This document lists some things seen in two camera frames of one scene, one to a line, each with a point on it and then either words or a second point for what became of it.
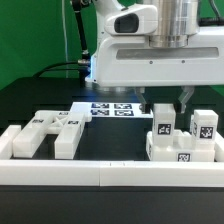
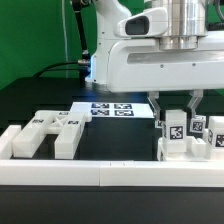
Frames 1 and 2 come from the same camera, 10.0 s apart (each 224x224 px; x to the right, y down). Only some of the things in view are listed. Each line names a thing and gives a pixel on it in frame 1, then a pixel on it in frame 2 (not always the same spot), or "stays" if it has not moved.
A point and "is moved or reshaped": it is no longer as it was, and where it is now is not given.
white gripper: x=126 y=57 stays
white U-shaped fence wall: x=108 y=172 stays
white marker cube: x=164 y=125 is moved or reshaped
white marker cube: x=204 y=125 → x=215 y=137
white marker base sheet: x=114 y=110 stays
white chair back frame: x=68 y=125 stays
